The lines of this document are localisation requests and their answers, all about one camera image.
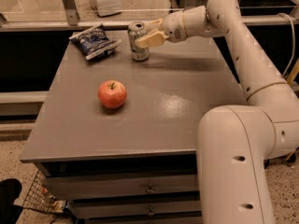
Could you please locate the lower metal drawer knob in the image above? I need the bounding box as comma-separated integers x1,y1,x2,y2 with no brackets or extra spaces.
147,209,155,217

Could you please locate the silver green 7up can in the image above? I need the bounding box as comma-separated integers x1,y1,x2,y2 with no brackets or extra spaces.
127,21,150,62

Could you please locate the red apple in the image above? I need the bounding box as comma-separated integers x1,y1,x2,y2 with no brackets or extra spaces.
97,80,127,109

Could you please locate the grey drawer cabinet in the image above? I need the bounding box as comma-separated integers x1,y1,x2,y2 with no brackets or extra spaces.
21,31,245,224

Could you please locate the wire mesh basket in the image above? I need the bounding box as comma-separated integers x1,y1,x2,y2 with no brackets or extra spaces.
23,171,65,214

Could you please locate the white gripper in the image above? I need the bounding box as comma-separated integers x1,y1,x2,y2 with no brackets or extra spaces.
135,11,187,49

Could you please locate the black object at corner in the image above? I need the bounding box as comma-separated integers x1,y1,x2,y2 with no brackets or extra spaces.
0,178,22,224

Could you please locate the white cable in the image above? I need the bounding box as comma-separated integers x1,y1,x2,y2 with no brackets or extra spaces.
277,12,297,77

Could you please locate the blue chip bag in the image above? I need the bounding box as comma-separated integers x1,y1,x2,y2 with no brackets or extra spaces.
69,24,121,61

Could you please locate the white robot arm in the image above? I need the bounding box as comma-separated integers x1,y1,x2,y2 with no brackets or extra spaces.
135,0,299,224

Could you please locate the round metal drawer knob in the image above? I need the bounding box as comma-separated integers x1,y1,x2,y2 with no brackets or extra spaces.
146,185,155,194

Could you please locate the metal window frame rail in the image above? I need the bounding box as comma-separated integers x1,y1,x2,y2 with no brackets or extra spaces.
0,0,298,32

